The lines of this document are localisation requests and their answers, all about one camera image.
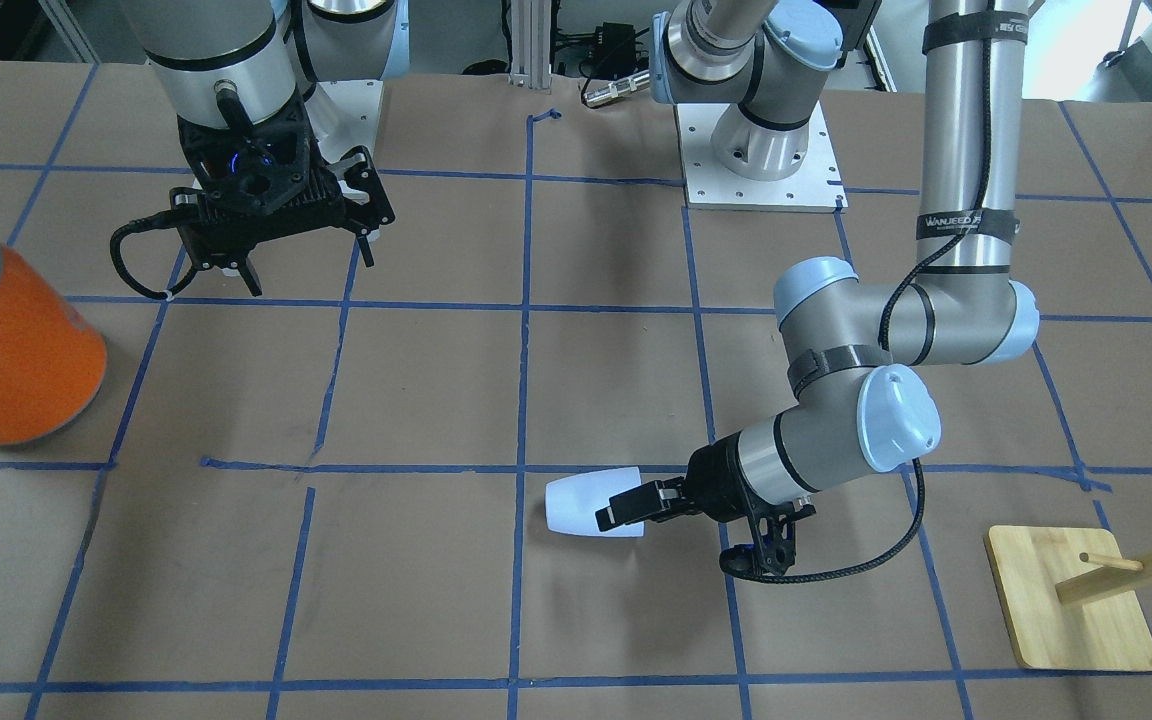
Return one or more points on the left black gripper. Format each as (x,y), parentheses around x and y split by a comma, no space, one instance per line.
(717,483)

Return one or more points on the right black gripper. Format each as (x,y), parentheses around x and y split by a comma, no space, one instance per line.
(372,198)

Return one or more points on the light blue plastic cup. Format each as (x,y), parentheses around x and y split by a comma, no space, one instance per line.
(571,502)

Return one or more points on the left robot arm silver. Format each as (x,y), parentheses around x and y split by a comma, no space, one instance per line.
(852,347)

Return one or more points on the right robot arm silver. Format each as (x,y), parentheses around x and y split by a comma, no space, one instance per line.
(235,63)

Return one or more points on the orange metal can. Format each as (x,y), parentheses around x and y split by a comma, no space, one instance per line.
(52,362)

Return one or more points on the black power box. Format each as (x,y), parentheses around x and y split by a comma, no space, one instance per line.
(614,53)

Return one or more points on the wooden mug stand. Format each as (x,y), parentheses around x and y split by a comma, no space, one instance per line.
(1069,589)

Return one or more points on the aluminium frame post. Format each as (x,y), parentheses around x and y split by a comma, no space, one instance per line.
(530,42)

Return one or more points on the silver cable connector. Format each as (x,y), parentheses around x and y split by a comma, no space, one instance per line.
(616,90)

